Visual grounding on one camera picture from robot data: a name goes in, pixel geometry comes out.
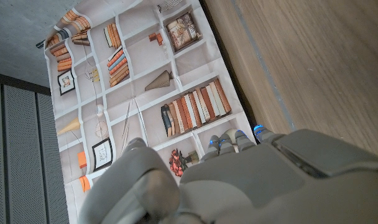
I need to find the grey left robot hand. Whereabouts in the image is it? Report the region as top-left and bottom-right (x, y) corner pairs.
(78, 124), (378, 224)

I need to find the printed bookshelf backdrop cloth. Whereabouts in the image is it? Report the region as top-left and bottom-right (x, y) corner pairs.
(44, 0), (258, 224)

